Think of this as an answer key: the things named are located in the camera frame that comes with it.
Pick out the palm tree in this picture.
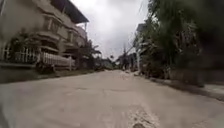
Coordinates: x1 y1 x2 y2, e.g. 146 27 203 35
75 39 102 70

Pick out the grey concrete road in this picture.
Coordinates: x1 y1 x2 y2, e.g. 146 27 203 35
0 69 224 128

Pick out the row of green trees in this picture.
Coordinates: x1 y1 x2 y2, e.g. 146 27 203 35
132 0 224 86

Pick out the white picket fence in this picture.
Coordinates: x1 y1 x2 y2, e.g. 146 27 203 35
0 46 77 69

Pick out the beige multi-storey building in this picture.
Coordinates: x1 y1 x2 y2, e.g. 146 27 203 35
0 0 90 69

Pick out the grey roadside verge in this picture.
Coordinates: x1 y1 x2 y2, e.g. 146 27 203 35
133 70 224 102

